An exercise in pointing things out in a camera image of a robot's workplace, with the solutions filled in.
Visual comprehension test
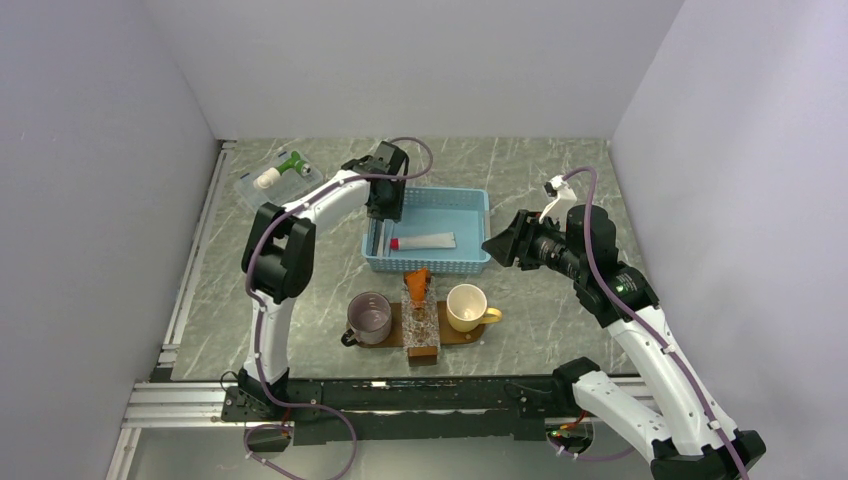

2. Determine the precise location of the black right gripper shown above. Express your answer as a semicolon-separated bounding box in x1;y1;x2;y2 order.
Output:
482;208;587;280

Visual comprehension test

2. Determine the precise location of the light blue plastic basket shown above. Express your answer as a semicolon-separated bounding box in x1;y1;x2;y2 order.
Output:
361;187;491;275

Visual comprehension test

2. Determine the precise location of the white toothpaste tube red cap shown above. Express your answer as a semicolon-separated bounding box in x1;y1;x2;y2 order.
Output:
389;232;457;251

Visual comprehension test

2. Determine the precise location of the yellow mug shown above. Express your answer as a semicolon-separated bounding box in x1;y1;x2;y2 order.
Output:
446;284;503;333

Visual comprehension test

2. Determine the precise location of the orange toothpaste tube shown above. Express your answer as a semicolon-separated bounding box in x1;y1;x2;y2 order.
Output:
404;267;431;306

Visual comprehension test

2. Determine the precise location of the brown oval wooden tray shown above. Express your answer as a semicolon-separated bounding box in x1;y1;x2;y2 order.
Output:
341;301;485;348

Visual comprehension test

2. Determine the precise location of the purple grey mug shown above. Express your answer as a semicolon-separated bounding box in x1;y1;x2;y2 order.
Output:
340;292;392;347

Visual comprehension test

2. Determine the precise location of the clear acrylic holder wooden base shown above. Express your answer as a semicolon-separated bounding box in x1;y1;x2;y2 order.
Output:
401;274;441;368

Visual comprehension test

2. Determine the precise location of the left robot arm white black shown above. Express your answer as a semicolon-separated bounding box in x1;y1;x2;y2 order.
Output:
237;141;410;420

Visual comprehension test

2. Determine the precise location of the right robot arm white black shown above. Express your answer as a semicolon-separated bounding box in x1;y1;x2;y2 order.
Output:
482;205;766;479

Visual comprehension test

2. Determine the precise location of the clear plastic storage box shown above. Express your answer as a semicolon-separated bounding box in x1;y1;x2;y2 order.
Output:
233;150;324;218

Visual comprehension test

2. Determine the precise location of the green white toy bottle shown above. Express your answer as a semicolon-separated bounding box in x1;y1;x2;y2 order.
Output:
252;151;312;190

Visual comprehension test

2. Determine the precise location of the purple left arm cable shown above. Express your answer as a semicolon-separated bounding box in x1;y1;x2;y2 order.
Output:
243;137;435;412

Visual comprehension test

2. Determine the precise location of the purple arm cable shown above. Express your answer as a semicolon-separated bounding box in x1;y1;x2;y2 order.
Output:
243;137;435;412
563;165;753;480

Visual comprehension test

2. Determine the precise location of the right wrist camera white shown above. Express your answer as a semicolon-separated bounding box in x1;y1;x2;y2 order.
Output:
539;176;577;226

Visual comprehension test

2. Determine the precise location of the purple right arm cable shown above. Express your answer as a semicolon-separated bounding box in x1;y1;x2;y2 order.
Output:
563;165;753;480

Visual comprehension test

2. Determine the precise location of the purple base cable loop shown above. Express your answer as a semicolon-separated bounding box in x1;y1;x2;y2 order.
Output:
242;407;359;480

